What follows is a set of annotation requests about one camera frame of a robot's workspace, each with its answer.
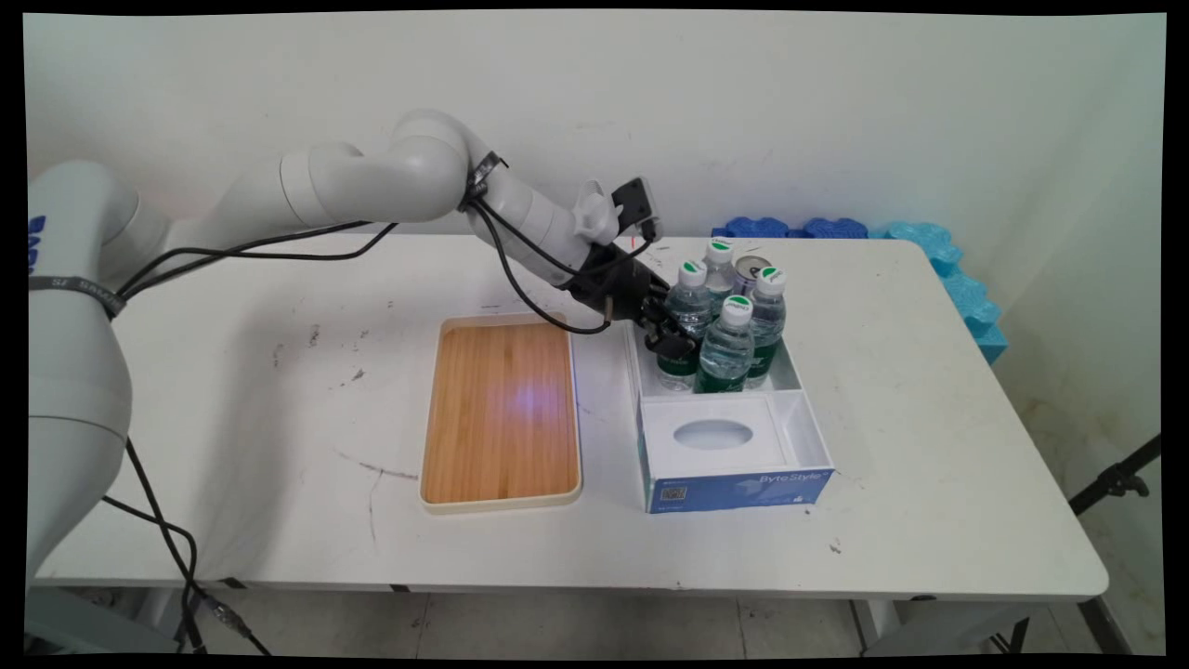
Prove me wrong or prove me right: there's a water bottle with green label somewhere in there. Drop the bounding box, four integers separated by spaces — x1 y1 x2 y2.
656 260 712 392
743 266 789 389
694 295 754 394
701 238 738 313

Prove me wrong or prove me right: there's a dark blue foam mat piece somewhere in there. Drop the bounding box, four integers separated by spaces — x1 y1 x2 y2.
712 216 790 240
802 217 869 241

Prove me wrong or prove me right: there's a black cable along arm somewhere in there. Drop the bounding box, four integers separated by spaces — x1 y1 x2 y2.
113 200 651 336

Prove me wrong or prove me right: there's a white and blue cardboard box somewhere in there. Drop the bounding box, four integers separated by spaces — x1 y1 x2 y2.
622 282 835 515

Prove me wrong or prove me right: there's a bamboo tray with cream rim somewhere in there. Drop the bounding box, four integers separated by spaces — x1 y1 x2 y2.
418 313 584 515

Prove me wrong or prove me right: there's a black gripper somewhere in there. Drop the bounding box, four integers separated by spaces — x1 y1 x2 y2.
562 242 700 362

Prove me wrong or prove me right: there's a black strap on arm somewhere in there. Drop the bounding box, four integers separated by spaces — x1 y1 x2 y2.
460 151 509 212

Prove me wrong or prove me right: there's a light blue foam mat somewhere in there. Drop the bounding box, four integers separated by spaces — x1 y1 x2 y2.
869 221 1009 365

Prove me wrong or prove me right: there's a black cable at arm base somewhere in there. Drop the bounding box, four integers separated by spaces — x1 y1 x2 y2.
100 437 272 657

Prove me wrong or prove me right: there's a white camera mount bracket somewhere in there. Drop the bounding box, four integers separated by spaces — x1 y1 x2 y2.
572 180 623 246

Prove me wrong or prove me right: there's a grey strap on arm base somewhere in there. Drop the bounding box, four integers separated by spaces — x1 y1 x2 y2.
28 274 127 319

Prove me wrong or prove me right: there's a grey table leg frame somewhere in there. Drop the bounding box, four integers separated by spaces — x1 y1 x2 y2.
850 599 1032 657

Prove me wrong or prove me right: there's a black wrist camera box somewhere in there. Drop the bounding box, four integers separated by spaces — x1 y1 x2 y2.
610 177 663 244

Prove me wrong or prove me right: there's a black tripod stand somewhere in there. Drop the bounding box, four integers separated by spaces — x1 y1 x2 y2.
1068 432 1162 518

